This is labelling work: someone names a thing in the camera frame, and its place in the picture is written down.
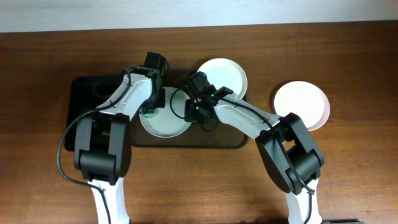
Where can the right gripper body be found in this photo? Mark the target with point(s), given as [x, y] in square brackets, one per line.
[194, 112]

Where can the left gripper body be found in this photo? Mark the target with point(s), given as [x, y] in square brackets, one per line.
[159, 97]

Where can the green scrubbing sponge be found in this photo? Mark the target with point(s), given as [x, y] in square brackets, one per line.
[151, 113]

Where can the pale blue plate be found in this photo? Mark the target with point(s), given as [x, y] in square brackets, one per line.
[169, 122]

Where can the white plate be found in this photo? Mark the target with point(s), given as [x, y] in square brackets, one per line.
[225, 72]
[304, 99]

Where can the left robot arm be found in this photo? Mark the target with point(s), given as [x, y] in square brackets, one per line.
[104, 171]

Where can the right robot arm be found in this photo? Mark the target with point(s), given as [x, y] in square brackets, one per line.
[289, 152]

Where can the brown plastic serving tray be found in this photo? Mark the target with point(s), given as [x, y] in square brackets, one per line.
[223, 136]

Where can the small black tray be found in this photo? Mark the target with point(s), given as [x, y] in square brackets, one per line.
[86, 94]

